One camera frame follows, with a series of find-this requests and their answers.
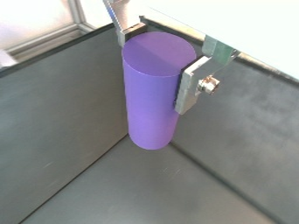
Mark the purple cylinder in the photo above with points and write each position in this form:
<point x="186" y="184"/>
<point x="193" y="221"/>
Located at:
<point x="154" y="59"/>

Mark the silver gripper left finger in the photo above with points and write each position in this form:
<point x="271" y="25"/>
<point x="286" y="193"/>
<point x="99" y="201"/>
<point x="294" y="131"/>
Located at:
<point x="126" y="18"/>

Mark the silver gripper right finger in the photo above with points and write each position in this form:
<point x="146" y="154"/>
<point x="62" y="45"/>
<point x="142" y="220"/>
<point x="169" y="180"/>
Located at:
<point x="198" y="78"/>

